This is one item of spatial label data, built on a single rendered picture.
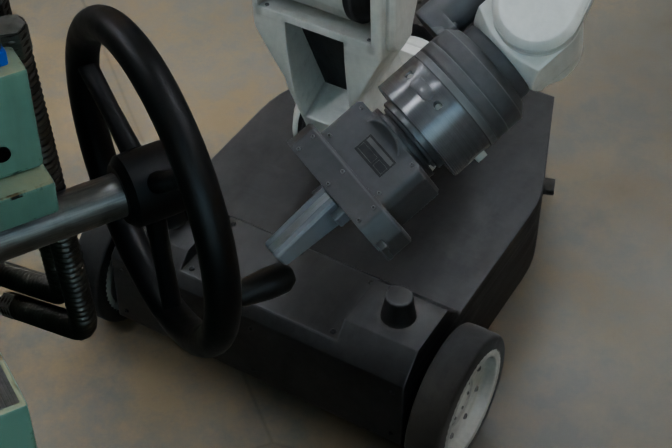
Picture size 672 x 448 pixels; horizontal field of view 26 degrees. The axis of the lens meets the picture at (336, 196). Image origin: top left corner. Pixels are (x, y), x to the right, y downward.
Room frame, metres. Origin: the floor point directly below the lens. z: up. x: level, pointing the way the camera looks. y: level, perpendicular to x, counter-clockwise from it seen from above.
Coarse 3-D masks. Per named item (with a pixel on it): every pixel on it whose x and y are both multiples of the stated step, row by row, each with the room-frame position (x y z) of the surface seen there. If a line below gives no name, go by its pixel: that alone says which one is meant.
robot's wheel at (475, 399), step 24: (456, 336) 1.23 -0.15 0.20; (480, 336) 1.24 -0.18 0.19; (456, 360) 1.19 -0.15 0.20; (480, 360) 1.21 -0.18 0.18; (432, 384) 1.17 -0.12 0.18; (456, 384) 1.16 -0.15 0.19; (480, 384) 1.26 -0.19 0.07; (432, 408) 1.14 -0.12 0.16; (456, 408) 1.15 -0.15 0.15; (480, 408) 1.24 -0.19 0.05; (408, 432) 1.14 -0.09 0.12; (432, 432) 1.12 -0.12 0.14; (456, 432) 1.20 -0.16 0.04
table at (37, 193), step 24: (0, 192) 0.77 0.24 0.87; (24, 192) 0.77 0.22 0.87; (48, 192) 0.78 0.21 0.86; (0, 216) 0.76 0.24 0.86; (24, 216) 0.77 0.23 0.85; (0, 360) 0.58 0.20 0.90; (0, 384) 0.57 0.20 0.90; (0, 408) 0.55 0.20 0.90; (24, 408) 0.55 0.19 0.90; (0, 432) 0.54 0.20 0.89; (24, 432) 0.55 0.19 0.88
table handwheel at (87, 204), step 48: (96, 48) 0.93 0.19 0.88; (144, 48) 0.83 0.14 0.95; (96, 96) 0.91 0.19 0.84; (144, 96) 0.79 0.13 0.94; (96, 144) 0.94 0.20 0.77; (192, 144) 0.76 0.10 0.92; (96, 192) 0.82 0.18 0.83; (144, 192) 0.82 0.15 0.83; (192, 192) 0.74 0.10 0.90; (0, 240) 0.77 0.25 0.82; (48, 240) 0.78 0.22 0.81; (144, 240) 0.89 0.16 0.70; (144, 288) 0.85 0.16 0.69; (240, 288) 0.73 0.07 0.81; (192, 336) 0.76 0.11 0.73
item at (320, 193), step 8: (312, 192) 0.80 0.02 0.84; (320, 192) 0.79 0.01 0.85; (312, 200) 0.79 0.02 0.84; (320, 200) 0.79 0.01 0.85; (304, 208) 0.78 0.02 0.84; (312, 208) 0.78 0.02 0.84; (296, 216) 0.78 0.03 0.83; (304, 216) 0.78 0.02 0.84; (288, 224) 0.78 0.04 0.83; (296, 224) 0.78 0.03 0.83; (280, 232) 0.77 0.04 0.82; (272, 240) 0.77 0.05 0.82
